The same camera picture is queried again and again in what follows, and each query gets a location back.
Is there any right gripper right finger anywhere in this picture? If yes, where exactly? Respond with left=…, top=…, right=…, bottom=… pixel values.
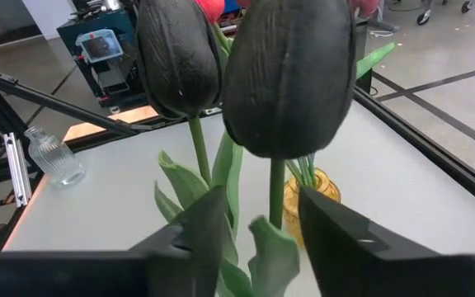
left=298, top=186, right=475, bottom=297

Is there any clear glass vase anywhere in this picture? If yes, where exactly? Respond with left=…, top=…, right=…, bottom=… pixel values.
left=23, top=125, right=87, bottom=190

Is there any light wooden table board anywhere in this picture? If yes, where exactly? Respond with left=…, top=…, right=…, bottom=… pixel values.
left=2, top=105, right=160, bottom=252

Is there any silver aluminium extrusion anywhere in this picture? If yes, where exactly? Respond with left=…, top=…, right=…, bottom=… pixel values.
left=2, top=131, right=33, bottom=208

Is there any black artificial tulip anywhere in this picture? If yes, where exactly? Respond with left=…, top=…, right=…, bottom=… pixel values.
left=219, top=0, right=359, bottom=297
left=135, top=0, right=245, bottom=265

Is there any yellow glass vase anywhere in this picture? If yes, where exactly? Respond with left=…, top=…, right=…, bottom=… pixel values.
left=282, top=167, right=342, bottom=248

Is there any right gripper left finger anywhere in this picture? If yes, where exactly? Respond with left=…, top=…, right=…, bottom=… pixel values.
left=0, top=185, right=228, bottom=297

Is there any blue framed tablet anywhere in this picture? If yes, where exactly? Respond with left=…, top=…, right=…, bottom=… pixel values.
left=75, top=28, right=125, bottom=64

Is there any black table frame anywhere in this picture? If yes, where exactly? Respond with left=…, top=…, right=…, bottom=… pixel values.
left=0, top=61, right=475, bottom=257

